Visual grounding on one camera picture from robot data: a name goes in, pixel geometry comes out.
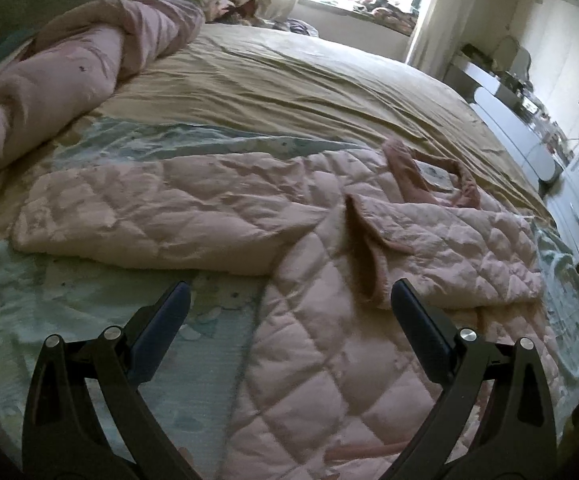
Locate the light blue printed blanket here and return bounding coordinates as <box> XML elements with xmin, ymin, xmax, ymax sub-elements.
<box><xmin>0</xmin><ymin>115</ymin><xmax>579</xmax><ymax>480</ymax></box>

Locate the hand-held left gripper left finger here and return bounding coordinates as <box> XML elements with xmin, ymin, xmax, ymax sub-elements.
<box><xmin>22</xmin><ymin>281</ymin><xmax>205</xmax><ymax>480</ymax></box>

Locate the bed with beige sheet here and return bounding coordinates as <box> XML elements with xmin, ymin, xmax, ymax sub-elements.
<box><xmin>0</xmin><ymin>22</ymin><xmax>579</xmax><ymax>480</ymax></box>

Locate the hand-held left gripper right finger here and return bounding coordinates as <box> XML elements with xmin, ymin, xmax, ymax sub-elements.
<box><xmin>384</xmin><ymin>279</ymin><xmax>557</xmax><ymax>480</ymax></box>

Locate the pink rolled comforter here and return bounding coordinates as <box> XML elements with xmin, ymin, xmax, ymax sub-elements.
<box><xmin>0</xmin><ymin>0</ymin><xmax>205</xmax><ymax>233</ymax></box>

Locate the pink quilted jacket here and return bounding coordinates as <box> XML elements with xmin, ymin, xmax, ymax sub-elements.
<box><xmin>12</xmin><ymin>137</ymin><xmax>577</xmax><ymax>480</ymax></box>

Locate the clutter on windowsill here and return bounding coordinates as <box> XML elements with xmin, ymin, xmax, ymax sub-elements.
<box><xmin>302</xmin><ymin>0</ymin><xmax>417</xmax><ymax>36</ymax></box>

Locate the grey chair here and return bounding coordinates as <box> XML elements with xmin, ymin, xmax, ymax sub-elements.
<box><xmin>489</xmin><ymin>35</ymin><xmax>533</xmax><ymax>82</ymax></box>

